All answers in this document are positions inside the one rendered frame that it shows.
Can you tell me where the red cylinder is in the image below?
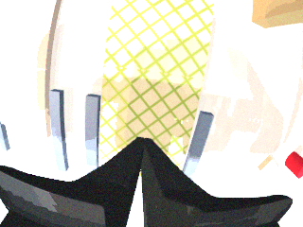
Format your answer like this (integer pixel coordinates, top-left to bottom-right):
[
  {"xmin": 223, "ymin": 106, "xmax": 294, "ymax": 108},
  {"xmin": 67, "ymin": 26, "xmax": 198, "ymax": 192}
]
[{"xmin": 284, "ymin": 151, "xmax": 303, "ymax": 179}]

